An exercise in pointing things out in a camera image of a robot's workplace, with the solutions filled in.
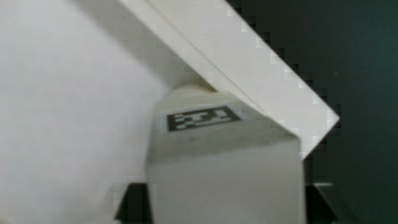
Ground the white square table top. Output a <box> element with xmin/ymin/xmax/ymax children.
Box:
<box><xmin>0</xmin><ymin>0</ymin><xmax>338</xmax><ymax>224</ymax></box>

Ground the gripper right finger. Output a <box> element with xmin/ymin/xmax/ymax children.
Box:
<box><xmin>306</xmin><ymin>182</ymin><xmax>355</xmax><ymax>224</ymax></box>

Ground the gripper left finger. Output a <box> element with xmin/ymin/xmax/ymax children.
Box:
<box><xmin>114</xmin><ymin>183</ymin><xmax>153</xmax><ymax>224</ymax></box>

